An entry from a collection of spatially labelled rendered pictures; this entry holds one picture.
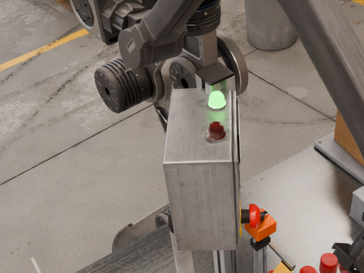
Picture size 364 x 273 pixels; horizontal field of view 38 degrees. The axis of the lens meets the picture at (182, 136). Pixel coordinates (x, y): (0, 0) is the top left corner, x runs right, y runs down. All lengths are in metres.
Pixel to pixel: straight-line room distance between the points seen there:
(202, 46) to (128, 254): 0.57
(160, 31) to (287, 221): 0.72
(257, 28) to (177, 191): 2.94
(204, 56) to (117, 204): 1.48
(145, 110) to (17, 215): 0.99
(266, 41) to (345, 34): 2.96
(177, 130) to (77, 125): 2.51
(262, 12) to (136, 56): 2.57
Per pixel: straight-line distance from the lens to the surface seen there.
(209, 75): 0.81
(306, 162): 1.63
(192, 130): 0.75
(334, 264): 1.08
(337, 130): 1.65
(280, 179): 1.58
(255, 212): 0.81
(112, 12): 1.08
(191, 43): 1.41
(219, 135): 0.72
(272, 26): 3.58
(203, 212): 0.77
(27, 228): 2.75
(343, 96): 0.69
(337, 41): 0.68
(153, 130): 3.08
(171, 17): 0.92
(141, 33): 0.97
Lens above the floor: 1.95
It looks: 40 degrees down
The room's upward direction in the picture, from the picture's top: 7 degrees counter-clockwise
